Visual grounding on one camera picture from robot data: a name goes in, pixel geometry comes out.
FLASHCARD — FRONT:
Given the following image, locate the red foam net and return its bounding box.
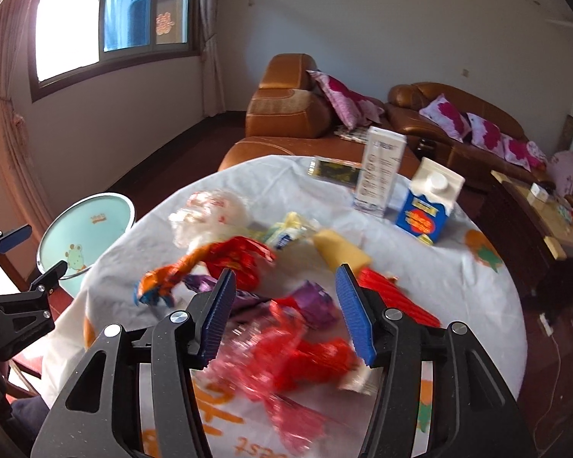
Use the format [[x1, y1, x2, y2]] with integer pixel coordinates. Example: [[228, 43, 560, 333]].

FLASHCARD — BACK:
[[357, 268, 441, 329]]

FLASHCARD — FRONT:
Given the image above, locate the clear plastic bag red print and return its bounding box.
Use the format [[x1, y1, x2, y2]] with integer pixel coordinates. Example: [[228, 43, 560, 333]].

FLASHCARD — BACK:
[[168, 189, 250, 250]]

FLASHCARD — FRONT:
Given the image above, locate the plaid seat cushion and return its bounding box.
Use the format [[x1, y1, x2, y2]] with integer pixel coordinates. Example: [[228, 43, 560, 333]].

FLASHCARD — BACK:
[[333, 124, 371, 145]]

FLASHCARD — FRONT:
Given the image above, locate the dark snack packet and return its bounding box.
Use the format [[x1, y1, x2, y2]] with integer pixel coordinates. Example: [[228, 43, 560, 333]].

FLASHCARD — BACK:
[[308, 156, 364, 188]]

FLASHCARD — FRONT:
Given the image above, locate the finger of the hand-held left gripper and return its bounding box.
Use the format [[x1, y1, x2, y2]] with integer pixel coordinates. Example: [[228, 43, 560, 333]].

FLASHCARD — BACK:
[[0, 224, 32, 268], [0, 260, 68, 316]]

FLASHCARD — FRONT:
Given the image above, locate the yellow packet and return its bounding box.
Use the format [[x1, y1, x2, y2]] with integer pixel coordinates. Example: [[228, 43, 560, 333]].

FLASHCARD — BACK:
[[312, 229, 372, 274]]

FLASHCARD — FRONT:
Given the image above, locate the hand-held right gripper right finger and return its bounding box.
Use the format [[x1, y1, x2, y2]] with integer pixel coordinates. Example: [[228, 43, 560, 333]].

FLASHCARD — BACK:
[[335, 263, 538, 458]]

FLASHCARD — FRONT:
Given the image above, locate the pink curtain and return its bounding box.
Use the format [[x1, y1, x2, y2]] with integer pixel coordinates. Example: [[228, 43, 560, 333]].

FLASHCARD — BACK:
[[0, 0, 60, 232]]

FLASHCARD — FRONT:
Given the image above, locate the tall white carton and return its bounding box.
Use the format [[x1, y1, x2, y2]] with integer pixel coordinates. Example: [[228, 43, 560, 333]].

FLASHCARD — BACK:
[[352, 126, 407, 219]]

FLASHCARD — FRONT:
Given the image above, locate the brown leather chaise sofa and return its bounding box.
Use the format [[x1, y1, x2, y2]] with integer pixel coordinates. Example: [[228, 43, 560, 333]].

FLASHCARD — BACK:
[[218, 54, 422, 184]]

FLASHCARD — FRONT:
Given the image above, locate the white printed tablecloth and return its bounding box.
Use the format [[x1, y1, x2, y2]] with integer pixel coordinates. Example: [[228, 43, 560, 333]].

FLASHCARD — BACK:
[[43, 153, 528, 458]]

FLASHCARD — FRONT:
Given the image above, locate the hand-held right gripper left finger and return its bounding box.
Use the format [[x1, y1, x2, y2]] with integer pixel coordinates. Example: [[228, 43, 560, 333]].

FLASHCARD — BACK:
[[31, 268, 238, 458]]

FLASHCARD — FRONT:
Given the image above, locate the wooden board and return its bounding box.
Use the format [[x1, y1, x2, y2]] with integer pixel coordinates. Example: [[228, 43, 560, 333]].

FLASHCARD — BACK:
[[558, 114, 573, 154]]

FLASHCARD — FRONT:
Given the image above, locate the blue white milk carton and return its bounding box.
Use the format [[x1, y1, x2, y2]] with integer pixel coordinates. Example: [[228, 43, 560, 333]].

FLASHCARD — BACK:
[[394, 157, 465, 247]]

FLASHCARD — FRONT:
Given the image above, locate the window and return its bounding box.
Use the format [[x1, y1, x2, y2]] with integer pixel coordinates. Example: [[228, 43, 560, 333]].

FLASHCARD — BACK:
[[29, 0, 197, 102]]

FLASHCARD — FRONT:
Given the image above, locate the pink cloth cover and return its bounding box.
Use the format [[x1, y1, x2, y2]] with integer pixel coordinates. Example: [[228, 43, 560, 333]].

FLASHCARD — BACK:
[[545, 150, 573, 197]]

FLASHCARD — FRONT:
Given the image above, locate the dark pink floral pillow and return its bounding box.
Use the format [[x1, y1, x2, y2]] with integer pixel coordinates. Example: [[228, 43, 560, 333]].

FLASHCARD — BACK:
[[307, 69, 364, 131]]

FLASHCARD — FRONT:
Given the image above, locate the beige curtain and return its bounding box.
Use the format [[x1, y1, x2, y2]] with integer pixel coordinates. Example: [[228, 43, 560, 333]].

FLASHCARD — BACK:
[[197, 0, 229, 116]]

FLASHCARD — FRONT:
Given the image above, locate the purple foil wrapper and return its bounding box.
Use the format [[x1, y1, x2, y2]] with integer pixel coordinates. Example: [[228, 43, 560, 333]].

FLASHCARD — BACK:
[[286, 281, 341, 329], [185, 273, 270, 316]]

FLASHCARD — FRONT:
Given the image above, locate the light pink pillow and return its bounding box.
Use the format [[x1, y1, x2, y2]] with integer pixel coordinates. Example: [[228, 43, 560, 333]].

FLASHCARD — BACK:
[[356, 93, 386, 125]]

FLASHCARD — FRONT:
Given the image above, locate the yellow white crumpled wrapper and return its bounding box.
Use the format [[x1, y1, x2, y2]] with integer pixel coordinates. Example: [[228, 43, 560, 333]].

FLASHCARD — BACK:
[[265, 211, 322, 252]]

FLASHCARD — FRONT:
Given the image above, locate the red orange foil wrapper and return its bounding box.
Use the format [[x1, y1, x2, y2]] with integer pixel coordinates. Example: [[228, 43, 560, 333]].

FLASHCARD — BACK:
[[134, 235, 278, 307]]

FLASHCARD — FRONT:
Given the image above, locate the wooden coffee table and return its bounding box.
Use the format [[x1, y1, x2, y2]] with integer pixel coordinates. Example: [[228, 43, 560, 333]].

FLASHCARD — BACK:
[[479, 169, 573, 308]]

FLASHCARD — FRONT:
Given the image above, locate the pink white floral pillow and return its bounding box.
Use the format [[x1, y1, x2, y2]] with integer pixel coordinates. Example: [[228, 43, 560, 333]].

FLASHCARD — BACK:
[[419, 94, 472, 142], [466, 113, 503, 150], [500, 134, 548, 171]]

